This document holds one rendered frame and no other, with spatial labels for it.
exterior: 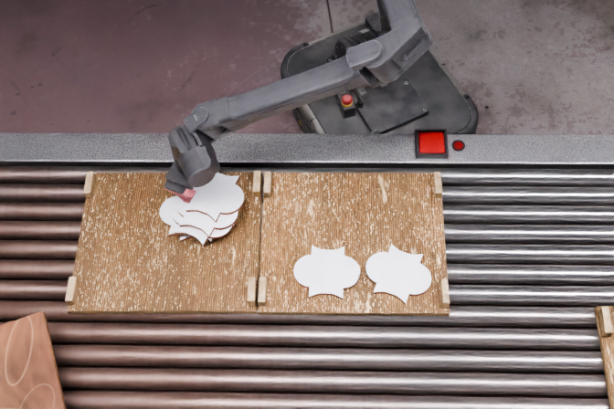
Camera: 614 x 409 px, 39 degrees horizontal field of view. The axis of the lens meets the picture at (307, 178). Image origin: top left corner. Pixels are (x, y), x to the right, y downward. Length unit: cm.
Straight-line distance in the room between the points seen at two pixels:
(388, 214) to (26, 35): 213
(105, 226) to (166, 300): 24
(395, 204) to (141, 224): 58
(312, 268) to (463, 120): 123
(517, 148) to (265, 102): 69
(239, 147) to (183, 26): 154
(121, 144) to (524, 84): 177
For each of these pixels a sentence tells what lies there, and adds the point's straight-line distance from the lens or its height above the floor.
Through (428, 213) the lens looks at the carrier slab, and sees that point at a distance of 197.
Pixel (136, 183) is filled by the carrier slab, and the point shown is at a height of 94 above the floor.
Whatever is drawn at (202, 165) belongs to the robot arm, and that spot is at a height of 120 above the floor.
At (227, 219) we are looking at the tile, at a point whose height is 99.
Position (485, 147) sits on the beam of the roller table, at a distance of 211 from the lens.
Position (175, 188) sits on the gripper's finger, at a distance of 187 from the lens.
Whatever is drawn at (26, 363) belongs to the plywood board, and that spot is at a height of 104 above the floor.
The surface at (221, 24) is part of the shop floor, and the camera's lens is 356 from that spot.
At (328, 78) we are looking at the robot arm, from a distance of 166.
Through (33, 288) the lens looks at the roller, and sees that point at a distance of 201.
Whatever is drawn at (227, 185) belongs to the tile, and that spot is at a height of 100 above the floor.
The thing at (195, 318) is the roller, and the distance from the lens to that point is 190.
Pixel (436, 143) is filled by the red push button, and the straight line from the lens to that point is 208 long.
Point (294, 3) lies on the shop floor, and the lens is 361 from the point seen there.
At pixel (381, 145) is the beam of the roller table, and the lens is 208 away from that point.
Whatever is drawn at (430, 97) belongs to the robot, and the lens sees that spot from 302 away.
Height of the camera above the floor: 266
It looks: 59 degrees down
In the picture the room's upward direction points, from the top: 3 degrees counter-clockwise
